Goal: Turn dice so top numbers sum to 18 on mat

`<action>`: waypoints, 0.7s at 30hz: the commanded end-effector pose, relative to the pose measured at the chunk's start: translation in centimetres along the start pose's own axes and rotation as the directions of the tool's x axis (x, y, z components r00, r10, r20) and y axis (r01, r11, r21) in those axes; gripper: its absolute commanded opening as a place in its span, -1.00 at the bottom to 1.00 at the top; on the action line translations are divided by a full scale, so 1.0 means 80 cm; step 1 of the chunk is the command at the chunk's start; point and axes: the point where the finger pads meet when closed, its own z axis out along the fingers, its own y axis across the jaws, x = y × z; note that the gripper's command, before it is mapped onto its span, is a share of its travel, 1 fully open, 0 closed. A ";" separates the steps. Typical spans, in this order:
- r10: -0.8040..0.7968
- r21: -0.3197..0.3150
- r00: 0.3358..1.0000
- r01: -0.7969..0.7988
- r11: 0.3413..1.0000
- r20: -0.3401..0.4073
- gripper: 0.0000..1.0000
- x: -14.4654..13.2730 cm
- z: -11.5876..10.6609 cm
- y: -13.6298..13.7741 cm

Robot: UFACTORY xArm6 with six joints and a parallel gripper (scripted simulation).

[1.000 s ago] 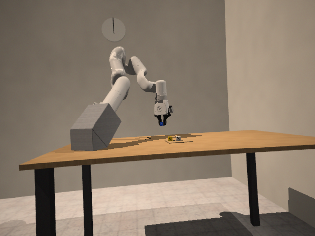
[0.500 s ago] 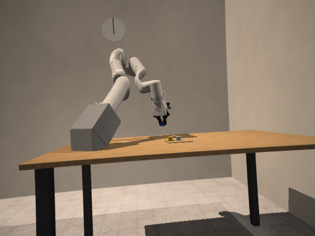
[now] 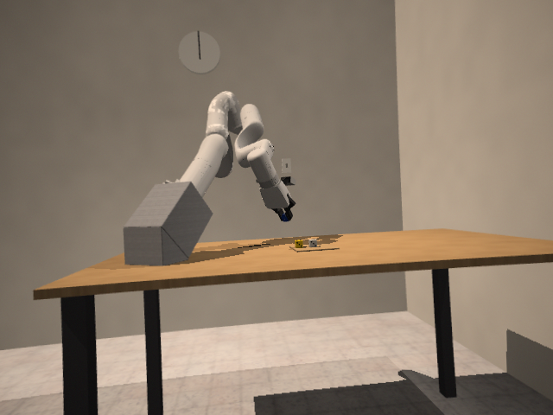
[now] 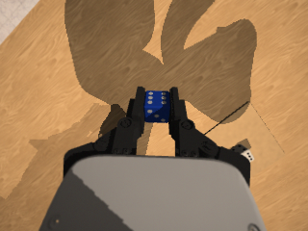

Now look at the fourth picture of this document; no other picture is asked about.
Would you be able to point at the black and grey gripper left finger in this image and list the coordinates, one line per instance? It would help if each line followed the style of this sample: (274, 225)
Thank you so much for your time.
(120, 140)

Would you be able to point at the blue die with white pips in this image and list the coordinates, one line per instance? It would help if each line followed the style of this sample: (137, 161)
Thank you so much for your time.
(156, 106)

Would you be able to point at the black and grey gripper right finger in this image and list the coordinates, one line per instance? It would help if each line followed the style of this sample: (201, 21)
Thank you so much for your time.
(189, 142)

